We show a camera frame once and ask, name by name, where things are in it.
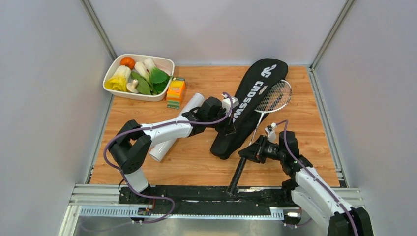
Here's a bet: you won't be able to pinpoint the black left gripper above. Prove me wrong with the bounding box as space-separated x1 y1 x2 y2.
206 109 237 136

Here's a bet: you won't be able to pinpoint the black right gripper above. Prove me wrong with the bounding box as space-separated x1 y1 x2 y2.
238 135 285 164

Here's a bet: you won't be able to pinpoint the black racket bag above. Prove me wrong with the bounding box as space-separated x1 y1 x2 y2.
210 58 289 160

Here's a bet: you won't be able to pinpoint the white racket with red strings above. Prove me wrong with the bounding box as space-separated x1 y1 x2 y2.
227 79 293 194

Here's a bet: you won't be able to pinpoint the white shuttlecock tube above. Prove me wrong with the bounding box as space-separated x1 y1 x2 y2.
149 92 206 163

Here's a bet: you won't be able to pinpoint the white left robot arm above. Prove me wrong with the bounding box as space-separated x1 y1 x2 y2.
103 92 239 204

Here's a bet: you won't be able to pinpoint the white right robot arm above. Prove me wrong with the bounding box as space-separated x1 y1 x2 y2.
238 131 374 236

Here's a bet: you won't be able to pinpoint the packaged colourful sponges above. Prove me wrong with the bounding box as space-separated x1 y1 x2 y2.
166 77 186 109

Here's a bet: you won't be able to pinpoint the green toy bok choy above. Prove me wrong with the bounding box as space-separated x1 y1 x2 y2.
144 58 170 94

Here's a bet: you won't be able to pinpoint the toy mushroom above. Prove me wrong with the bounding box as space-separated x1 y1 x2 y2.
126 79 139 93

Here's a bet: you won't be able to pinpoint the white toy bok choy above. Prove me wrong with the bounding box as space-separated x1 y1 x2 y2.
134 61 149 83

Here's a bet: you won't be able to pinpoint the yellow toy cabbage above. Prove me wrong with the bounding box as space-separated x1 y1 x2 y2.
104 65 131 92

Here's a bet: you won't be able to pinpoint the orange toy pumpkin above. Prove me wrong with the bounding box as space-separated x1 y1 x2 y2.
120 57 136 70

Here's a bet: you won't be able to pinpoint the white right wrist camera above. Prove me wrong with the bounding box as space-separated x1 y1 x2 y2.
264 122 277 143

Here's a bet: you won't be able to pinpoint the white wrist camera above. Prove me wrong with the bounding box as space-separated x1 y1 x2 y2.
221 92 239 113
264 122 277 143

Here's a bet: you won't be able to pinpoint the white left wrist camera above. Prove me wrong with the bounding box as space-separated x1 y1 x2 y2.
221 92 239 113

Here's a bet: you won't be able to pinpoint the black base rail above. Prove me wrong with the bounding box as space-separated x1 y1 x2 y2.
68 184 362 225

